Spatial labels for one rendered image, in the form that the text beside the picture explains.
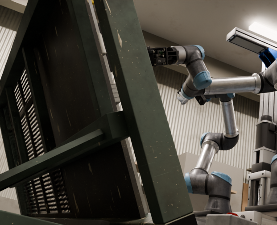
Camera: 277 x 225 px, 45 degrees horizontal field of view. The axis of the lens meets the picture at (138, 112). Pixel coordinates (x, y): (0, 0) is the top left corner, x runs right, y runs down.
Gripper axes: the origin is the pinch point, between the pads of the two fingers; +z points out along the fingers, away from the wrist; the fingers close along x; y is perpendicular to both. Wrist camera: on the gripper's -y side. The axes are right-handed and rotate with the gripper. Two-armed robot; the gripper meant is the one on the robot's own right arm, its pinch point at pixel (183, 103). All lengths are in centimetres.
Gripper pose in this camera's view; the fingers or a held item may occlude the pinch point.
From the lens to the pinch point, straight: 180.0
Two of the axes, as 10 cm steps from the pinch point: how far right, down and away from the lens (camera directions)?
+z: -5.1, 5.1, -7.0
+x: 3.2, -6.4, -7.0
